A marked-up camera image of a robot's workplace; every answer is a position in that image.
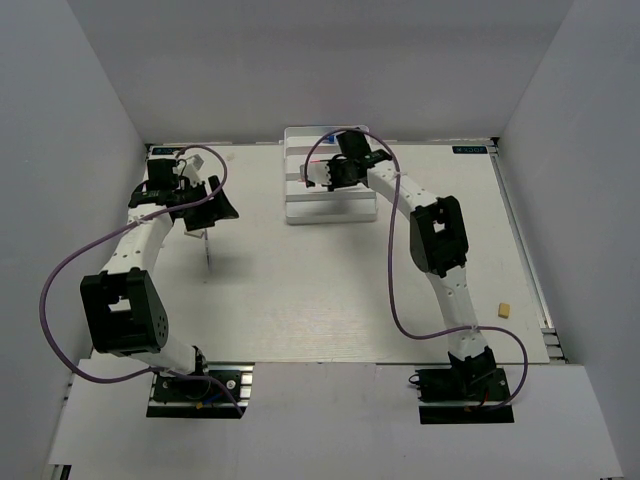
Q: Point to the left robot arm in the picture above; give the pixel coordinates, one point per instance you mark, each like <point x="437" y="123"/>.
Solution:
<point x="124" y="311"/>

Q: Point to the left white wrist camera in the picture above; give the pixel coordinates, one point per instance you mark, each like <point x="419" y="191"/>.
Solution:
<point x="189" y="169"/>

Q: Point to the white tiered organizer tray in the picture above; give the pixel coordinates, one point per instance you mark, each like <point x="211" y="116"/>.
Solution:
<point x="316" y="205"/>

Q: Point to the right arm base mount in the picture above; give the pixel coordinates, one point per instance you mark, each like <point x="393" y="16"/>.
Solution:
<point x="443" y="401"/>

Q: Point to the right blue table label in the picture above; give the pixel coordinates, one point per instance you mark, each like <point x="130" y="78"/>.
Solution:
<point x="469" y="150"/>

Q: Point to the left blue table label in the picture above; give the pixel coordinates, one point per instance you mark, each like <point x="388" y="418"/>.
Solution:
<point x="164" y="151"/>

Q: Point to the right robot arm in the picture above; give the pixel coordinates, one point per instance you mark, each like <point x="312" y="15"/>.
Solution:
<point x="438" y="242"/>

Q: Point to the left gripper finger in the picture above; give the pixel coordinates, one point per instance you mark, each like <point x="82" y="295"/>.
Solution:
<point x="215" y="187"/>
<point x="223" y="208"/>

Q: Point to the white eraser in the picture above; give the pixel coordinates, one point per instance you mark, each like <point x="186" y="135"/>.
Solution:
<point x="195" y="233"/>

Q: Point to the blue table label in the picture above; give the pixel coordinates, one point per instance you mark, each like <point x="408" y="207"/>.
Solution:
<point x="469" y="150"/>
<point x="164" y="151"/>

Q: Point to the grey thin pen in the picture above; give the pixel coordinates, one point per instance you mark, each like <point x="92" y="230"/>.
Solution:
<point x="207" y="249"/>

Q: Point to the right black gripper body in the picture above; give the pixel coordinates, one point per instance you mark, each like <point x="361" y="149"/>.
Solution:
<point x="340" y="174"/>

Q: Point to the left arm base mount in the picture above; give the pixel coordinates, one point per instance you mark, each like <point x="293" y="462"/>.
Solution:
<point x="226" y="398"/>

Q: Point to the tan eraser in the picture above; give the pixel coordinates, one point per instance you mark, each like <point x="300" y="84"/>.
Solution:
<point x="504" y="310"/>

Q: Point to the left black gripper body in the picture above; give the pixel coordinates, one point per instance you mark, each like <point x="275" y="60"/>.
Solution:
<point x="197" y="215"/>

